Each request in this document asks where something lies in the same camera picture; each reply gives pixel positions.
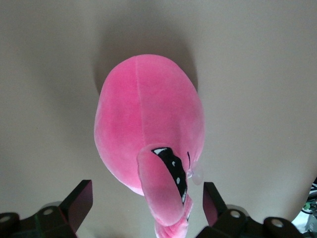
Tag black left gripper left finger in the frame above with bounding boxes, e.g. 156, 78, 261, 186
0, 179, 94, 238

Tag green terminal connector board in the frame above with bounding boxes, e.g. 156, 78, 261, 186
303, 201, 317, 214

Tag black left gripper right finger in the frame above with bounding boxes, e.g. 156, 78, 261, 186
198, 182, 299, 238

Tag hot pink round plush toy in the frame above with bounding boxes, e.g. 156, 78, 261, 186
93, 52, 206, 238

